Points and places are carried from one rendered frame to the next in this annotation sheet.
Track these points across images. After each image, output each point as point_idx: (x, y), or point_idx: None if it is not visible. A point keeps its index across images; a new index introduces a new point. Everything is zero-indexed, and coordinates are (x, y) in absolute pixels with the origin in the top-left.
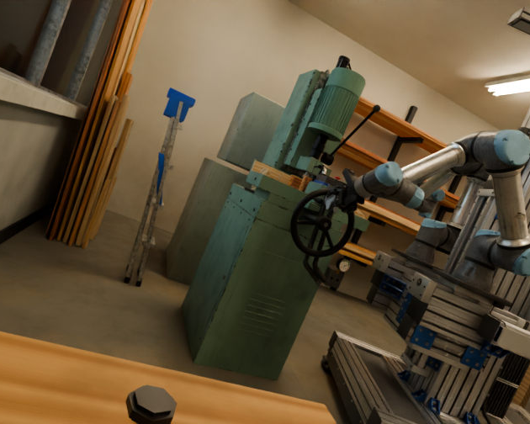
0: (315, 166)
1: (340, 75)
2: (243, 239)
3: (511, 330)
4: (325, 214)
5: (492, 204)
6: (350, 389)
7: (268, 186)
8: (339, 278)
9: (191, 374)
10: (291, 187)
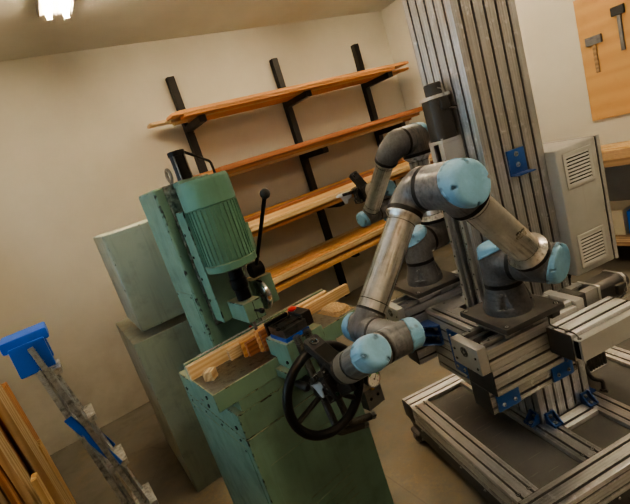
0: (256, 311)
1: (191, 194)
2: (254, 466)
3: (586, 338)
4: (316, 365)
5: None
6: (473, 476)
7: (230, 398)
8: (377, 389)
9: None
10: (254, 371)
